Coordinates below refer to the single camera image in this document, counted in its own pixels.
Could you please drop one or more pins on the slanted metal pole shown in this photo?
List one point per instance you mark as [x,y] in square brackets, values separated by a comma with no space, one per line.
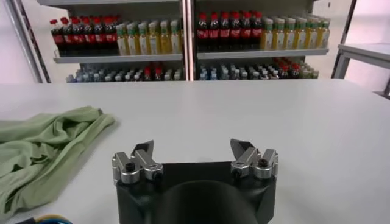
[35,42]
[346,30]

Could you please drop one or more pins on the light green t-shirt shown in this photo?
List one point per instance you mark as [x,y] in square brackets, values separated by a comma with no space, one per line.
[45,143]

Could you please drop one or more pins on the cola bottle red cap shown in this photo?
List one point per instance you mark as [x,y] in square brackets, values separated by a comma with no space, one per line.
[90,38]
[111,37]
[235,32]
[203,33]
[225,33]
[58,39]
[67,38]
[78,38]
[246,32]
[214,33]
[256,32]
[100,38]

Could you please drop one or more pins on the white metal frame table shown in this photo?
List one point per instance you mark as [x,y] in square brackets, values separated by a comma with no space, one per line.
[365,51]

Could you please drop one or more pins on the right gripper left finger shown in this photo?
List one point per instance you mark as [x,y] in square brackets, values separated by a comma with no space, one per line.
[137,164]

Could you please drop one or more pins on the small cola bottle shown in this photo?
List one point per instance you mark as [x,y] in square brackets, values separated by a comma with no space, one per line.
[147,74]
[284,72]
[158,74]
[295,71]

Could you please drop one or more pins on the yellow juice bottle green cap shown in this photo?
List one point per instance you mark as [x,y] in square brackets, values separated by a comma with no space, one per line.
[122,41]
[289,37]
[133,41]
[312,37]
[175,39]
[143,41]
[300,37]
[324,36]
[278,38]
[267,38]
[154,40]
[165,40]

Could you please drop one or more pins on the large white work table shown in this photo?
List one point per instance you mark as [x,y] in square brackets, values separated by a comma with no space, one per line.
[243,115]

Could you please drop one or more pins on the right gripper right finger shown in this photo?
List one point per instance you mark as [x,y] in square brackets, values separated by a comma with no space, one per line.
[253,161]

